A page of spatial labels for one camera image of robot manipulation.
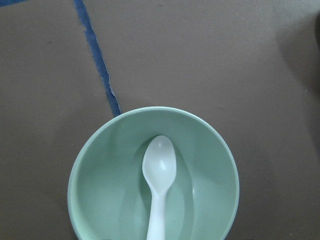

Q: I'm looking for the white plastic spoon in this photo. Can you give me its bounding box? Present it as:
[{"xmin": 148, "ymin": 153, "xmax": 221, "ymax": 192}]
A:
[{"xmin": 142, "ymin": 135, "xmax": 177, "ymax": 240}]

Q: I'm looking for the mint green bowl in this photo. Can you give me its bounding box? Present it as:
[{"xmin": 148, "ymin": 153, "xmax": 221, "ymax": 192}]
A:
[{"xmin": 67, "ymin": 106, "xmax": 240, "ymax": 240}]

